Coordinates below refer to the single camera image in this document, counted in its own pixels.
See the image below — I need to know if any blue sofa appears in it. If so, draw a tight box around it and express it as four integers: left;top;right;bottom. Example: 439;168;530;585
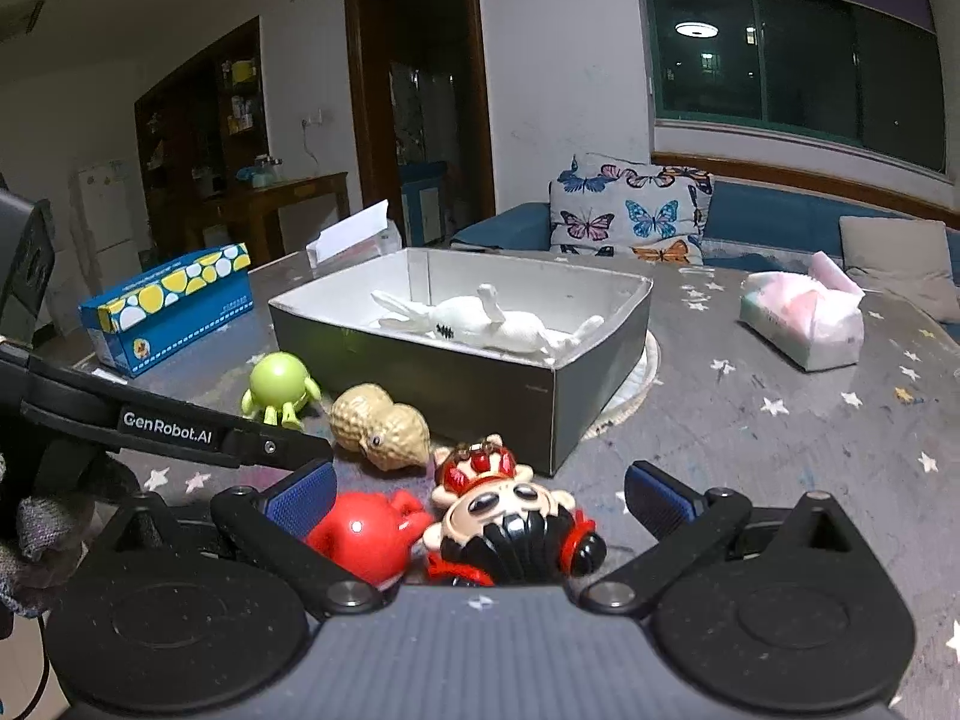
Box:
449;177;960;272

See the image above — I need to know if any tan peanut toy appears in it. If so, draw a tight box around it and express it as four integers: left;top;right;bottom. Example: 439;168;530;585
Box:
327;383;431;472

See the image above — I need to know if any red round toy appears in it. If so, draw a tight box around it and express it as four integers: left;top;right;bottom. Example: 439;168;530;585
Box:
306;489;434;589

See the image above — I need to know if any pink soft tissue pack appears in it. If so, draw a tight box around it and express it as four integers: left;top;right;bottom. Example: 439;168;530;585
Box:
739;252;866;372

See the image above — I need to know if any round woven placemat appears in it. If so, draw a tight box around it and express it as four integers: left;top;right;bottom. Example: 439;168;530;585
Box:
583;330;661;440

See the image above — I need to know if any dark wooden shelf cabinet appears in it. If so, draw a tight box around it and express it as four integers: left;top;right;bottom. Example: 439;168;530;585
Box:
133;18;270;260

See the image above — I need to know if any green one-eyed monster toy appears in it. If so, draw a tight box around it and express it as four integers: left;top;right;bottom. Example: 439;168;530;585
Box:
239;351;320;431

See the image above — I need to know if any black-haired doll figure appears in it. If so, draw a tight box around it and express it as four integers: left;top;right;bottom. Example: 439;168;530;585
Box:
423;434;607;587

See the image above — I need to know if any grey open cardboard box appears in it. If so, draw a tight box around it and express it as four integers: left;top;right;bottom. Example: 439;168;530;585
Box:
268;249;654;476

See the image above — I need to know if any wooden side table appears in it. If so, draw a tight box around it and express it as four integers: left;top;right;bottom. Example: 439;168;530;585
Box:
215;172;352;265

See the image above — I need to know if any blue yellow tissue box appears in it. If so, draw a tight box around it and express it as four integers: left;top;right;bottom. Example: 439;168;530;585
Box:
78;244;254;377

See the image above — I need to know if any white open paper box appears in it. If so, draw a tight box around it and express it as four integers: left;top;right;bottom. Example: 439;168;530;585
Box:
306;200;402;271

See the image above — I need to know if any white refrigerator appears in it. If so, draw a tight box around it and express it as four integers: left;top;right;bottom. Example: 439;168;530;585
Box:
71;161;142;294

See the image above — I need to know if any window with green frame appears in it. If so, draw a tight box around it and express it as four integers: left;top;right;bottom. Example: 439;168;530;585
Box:
647;0;946;172

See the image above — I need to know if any gloved left hand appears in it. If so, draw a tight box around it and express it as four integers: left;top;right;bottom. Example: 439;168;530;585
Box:
2;458;94;639

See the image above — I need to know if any butterfly print pillow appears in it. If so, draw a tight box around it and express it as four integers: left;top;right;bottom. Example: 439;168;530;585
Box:
550;153;715;265

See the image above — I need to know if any beige cushion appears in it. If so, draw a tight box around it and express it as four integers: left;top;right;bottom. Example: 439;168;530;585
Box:
838;216;958;323

